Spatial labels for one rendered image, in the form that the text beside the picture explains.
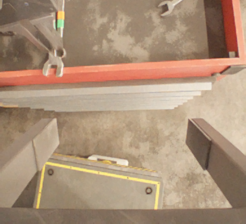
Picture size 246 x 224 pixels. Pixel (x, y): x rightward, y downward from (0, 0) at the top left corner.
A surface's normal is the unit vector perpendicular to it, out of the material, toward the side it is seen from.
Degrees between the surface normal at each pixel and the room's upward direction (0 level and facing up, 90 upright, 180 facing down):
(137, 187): 0
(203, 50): 0
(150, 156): 0
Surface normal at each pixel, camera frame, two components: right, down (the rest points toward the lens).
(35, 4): 0.14, 0.95
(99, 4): -0.13, -0.12
